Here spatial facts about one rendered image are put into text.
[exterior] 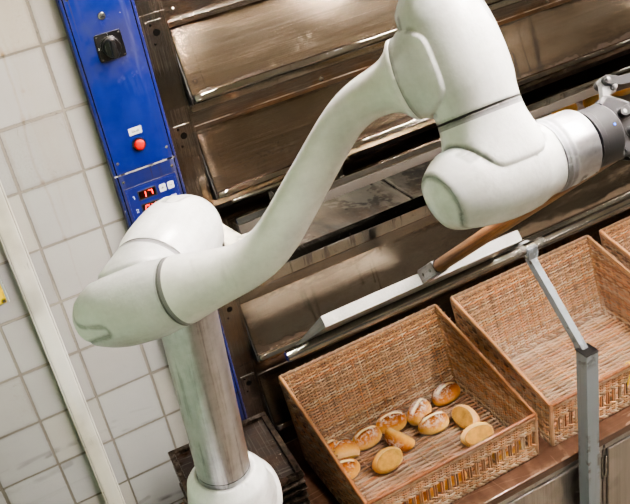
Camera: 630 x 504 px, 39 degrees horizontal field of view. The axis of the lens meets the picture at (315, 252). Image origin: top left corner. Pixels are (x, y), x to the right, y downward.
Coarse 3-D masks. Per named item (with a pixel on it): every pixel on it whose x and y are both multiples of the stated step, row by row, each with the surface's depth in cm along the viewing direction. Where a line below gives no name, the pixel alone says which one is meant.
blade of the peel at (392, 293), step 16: (496, 240) 216; (512, 240) 217; (480, 256) 214; (448, 272) 211; (384, 288) 206; (400, 288) 207; (416, 288) 213; (352, 304) 203; (368, 304) 204; (384, 304) 217; (320, 320) 202; (336, 320) 201; (304, 336) 217
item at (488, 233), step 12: (600, 168) 138; (564, 192) 149; (528, 216) 161; (492, 228) 172; (504, 228) 169; (468, 240) 182; (480, 240) 178; (456, 252) 188; (468, 252) 185; (444, 264) 195
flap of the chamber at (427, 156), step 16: (608, 64) 275; (624, 64) 270; (560, 80) 272; (576, 80) 267; (528, 96) 264; (544, 96) 259; (576, 96) 253; (544, 112) 250; (432, 128) 258; (400, 144) 251; (416, 144) 247; (352, 160) 248; (368, 160) 244; (416, 160) 236; (336, 176) 237; (368, 176) 231; (384, 176) 233; (336, 192) 228; (224, 208) 237; (240, 208) 233; (256, 208) 229; (224, 224) 231
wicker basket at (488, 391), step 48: (384, 336) 270; (432, 336) 277; (288, 384) 256; (336, 384) 266; (384, 384) 273; (432, 384) 280; (480, 384) 268; (336, 432) 269; (528, 432) 246; (336, 480) 244; (384, 480) 252; (432, 480) 236; (480, 480) 245
